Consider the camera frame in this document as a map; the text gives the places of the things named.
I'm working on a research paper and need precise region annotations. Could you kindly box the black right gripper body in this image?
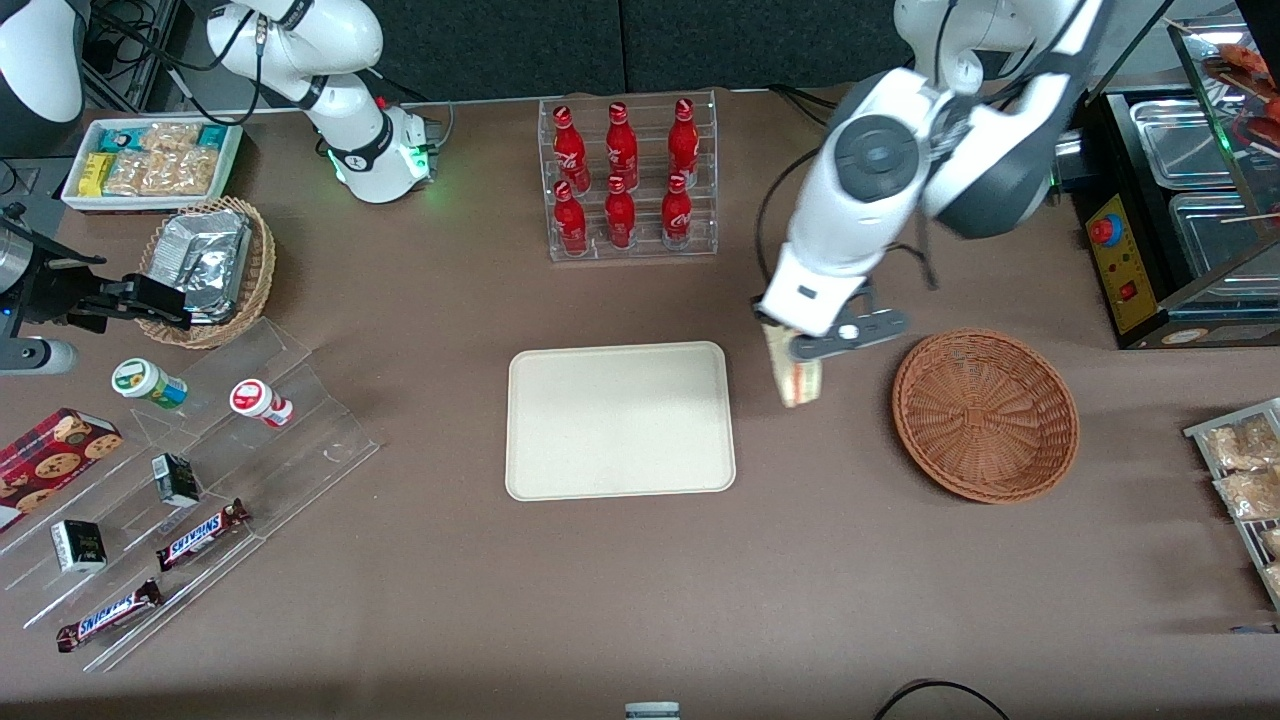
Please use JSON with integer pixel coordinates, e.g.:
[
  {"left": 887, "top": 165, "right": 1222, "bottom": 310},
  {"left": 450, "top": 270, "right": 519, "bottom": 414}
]
[{"left": 0, "top": 205, "right": 108, "bottom": 333}]

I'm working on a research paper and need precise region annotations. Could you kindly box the triangular sandwich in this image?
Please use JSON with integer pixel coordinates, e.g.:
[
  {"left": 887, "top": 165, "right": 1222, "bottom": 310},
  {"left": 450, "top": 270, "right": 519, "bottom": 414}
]
[{"left": 763, "top": 320, "right": 824, "bottom": 409}]

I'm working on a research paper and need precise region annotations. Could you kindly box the white snack tray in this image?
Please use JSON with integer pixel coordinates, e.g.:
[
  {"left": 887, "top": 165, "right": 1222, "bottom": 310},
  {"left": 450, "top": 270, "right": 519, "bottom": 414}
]
[{"left": 62, "top": 115, "right": 244, "bottom": 214}]

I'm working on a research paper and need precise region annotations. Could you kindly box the light wicker basket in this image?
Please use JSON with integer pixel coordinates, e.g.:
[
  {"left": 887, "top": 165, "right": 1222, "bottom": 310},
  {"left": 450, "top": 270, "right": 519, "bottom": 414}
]
[{"left": 135, "top": 195, "right": 277, "bottom": 350}]

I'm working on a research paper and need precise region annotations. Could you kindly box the cream rectangular tray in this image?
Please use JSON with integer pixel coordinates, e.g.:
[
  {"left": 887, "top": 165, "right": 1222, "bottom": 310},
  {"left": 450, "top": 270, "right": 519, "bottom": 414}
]
[{"left": 505, "top": 341, "right": 738, "bottom": 502}]

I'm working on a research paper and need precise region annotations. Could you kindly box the round brown wicker basket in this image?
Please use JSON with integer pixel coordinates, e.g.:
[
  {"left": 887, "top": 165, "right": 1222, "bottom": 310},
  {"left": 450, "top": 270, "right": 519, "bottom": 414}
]
[{"left": 891, "top": 328, "right": 1081, "bottom": 505}]

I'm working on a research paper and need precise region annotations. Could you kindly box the metal tray of pastries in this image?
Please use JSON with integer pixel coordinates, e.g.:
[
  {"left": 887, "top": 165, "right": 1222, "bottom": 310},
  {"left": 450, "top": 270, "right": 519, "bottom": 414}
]
[{"left": 1185, "top": 398, "right": 1280, "bottom": 611}]

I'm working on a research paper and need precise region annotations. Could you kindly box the silver foil pack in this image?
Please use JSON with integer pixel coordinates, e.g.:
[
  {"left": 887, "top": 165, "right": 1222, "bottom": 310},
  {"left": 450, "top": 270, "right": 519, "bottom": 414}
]
[{"left": 145, "top": 208, "right": 253, "bottom": 323}]

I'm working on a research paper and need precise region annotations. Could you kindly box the green lid cup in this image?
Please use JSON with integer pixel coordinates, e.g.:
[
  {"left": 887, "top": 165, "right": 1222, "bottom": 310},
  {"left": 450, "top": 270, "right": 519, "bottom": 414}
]
[{"left": 111, "top": 357, "right": 189, "bottom": 411}]

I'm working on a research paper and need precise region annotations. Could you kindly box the clear bag of crackers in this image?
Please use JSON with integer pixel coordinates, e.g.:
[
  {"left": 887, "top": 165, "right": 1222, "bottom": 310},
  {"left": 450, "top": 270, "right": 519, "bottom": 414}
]
[
  {"left": 142, "top": 148, "right": 220, "bottom": 197},
  {"left": 105, "top": 150, "right": 151, "bottom": 197},
  {"left": 140, "top": 122, "right": 201, "bottom": 157}
]

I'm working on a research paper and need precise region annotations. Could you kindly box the red cola bottle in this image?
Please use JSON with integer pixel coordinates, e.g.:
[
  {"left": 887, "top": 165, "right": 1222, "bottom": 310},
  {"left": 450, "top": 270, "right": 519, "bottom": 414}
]
[
  {"left": 604, "top": 176, "right": 637, "bottom": 250},
  {"left": 553, "top": 104, "right": 589, "bottom": 193},
  {"left": 668, "top": 98, "right": 700, "bottom": 186},
  {"left": 553, "top": 180, "right": 588, "bottom": 256},
  {"left": 606, "top": 101, "right": 639, "bottom": 191},
  {"left": 661, "top": 173, "right": 694, "bottom": 249}
]

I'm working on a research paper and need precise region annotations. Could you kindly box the clear acrylic bottle rack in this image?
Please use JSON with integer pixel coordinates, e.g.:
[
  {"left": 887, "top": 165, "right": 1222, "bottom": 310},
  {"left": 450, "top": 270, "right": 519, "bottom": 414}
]
[{"left": 538, "top": 90, "right": 719, "bottom": 263}]

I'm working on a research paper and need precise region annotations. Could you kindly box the red lid cup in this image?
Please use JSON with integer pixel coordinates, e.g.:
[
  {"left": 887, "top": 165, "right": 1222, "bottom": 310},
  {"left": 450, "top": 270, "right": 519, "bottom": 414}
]
[{"left": 229, "top": 378, "right": 295, "bottom": 429}]

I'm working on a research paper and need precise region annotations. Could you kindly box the small black box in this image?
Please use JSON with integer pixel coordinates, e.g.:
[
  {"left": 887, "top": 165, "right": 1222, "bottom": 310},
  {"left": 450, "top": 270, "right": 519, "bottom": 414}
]
[
  {"left": 50, "top": 518, "right": 108, "bottom": 574},
  {"left": 151, "top": 452, "right": 201, "bottom": 508}
]

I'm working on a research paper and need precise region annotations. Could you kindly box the red cookie box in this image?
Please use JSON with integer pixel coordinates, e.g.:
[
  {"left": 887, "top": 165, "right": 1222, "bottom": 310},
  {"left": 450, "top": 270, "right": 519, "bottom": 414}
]
[{"left": 0, "top": 407, "right": 124, "bottom": 533}]

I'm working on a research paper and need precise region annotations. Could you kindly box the clear acrylic stepped display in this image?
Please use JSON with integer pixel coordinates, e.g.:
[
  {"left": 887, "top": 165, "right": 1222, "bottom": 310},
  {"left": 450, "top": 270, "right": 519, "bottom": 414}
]
[{"left": 0, "top": 318, "right": 383, "bottom": 673}]

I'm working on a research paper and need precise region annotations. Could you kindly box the snickers bar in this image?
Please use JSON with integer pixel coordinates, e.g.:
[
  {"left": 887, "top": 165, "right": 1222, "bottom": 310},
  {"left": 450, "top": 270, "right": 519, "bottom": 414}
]
[
  {"left": 56, "top": 578, "right": 164, "bottom": 653},
  {"left": 155, "top": 498, "right": 251, "bottom": 573}
]

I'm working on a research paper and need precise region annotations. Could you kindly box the dark fabric partition panel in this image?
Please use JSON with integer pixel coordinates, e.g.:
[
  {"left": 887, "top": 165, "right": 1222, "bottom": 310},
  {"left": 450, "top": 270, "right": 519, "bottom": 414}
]
[
  {"left": 355, "top": 0, "right": 623, "bottom": 103},
  {"left": 622, "top": 0, "right": 906, "bottom": 96}
]

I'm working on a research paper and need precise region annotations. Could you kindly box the black food warmer machine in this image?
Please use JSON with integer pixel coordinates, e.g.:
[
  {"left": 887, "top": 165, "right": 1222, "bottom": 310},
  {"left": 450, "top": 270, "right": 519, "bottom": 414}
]
[{"left": 1050, "top": 15, "right": 1280, "bottom": 351}]

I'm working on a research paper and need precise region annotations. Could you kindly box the steel warmer pan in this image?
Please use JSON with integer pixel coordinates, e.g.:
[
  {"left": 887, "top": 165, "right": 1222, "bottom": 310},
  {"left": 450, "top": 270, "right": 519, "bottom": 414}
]
[
  {"left": 1130, "top": 98, "right": 1251, "bottom": 191},
  {"left": 1168, "top": 190, "right": 1280, "bottom": 301}
]

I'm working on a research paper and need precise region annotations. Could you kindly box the orange fried food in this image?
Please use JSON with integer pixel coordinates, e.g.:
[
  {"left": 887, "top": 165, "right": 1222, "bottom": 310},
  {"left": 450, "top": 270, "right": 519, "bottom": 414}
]
[{"left": 1200, "top": 40, "right": 1280, "bottom": 151}]

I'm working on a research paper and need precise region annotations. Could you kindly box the black base cable bundle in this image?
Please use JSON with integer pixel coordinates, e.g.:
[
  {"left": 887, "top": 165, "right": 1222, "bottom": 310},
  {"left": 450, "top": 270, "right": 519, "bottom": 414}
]
[{"left": 768, "top": 84, "right": 846, "bottom": 113}]

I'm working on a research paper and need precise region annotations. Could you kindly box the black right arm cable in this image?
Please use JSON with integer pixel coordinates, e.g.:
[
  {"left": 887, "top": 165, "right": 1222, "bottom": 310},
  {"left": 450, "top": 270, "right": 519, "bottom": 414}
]
[{"left": 90, "top": 0, "right": 269, "bottom": 127}]

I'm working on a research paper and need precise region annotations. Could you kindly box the aluminium frame rail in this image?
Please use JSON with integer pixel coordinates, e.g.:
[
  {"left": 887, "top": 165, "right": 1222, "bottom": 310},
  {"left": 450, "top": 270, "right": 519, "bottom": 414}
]
[{"left": 95, "top": 0, "right": 196, "bottom": 113}]

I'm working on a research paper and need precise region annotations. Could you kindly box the black looped cable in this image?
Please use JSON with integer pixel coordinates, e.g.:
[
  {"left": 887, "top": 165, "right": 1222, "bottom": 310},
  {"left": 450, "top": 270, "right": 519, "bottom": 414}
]
[{"left": 875, "top": 679, "right": 1011, "bottom": 720}]

